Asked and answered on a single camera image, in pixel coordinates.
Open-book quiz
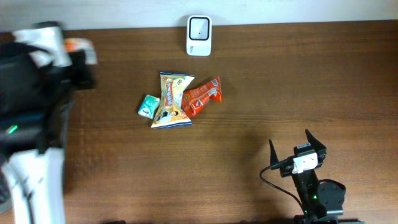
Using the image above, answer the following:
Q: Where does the teal tissue pack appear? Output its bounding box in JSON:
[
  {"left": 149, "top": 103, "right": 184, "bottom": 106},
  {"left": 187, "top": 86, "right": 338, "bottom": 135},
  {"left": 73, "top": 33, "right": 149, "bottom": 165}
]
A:
[{"left": 137, "top": 95, "right": 160, "bottom": 119}]

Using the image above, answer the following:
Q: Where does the white barcode scanner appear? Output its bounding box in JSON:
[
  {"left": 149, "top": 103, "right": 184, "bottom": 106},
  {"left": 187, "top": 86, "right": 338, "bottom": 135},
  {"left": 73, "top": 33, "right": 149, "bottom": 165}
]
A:
[{"left": 186, "top": 15, "right": 212, "bottom": 57}]

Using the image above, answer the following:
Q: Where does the red snack packet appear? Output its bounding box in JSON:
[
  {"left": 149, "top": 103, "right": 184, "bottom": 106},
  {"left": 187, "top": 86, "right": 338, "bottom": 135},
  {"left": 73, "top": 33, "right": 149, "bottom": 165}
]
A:
[{"left": 182, "top": 77, "right": 223, "bottom": 118}]

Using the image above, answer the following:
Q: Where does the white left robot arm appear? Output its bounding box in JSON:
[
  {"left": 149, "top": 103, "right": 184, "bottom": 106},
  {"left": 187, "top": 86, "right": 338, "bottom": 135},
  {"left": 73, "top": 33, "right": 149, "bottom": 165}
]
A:
[{"left": 1, "top": 42, "right": 95, "bottom": 223}]

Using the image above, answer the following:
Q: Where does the black camera cable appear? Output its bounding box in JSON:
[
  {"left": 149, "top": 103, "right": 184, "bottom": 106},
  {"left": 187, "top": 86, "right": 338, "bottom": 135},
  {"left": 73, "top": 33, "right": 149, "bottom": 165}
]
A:
[{"left": 259, "top": 159, "right": 307, "bottom": 215}]

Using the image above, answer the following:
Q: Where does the grey plastic mesh basket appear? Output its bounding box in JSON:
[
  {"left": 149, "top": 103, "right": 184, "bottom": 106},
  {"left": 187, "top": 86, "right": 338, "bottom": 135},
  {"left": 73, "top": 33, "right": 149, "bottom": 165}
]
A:
[{"left": 60, "top": 100, "right": 74, "bottom": 150}]

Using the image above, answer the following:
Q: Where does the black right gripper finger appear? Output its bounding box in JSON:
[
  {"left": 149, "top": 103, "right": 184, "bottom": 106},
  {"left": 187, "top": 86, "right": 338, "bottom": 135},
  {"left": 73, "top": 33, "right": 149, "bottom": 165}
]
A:
[
  {"left": 305, "top": 129, "right": 326, "bottom": 152},
  {"left": 269, "top": 139, "right": 279, "bottom": 166}
]

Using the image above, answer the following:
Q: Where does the orange white small packet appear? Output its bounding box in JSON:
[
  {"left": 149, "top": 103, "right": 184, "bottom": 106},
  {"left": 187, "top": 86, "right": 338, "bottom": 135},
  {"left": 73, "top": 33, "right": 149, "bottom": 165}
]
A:
[{"left": 65, "top": 38, "right": 98, "bottom": 65}]

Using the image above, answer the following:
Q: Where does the yellow wet wipes pack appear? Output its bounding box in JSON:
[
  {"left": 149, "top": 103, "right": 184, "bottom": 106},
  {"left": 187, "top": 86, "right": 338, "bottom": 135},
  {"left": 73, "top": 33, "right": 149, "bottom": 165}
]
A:
[{"left": 151, "top": 72, "right": 195, "bottom": 129}]

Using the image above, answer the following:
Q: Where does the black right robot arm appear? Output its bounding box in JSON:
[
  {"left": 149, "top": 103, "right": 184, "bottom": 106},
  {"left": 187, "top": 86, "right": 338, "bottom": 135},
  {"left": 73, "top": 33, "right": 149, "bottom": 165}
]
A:
[{"left": 259, "top": 130, "right": 361, "bottom": 224}]

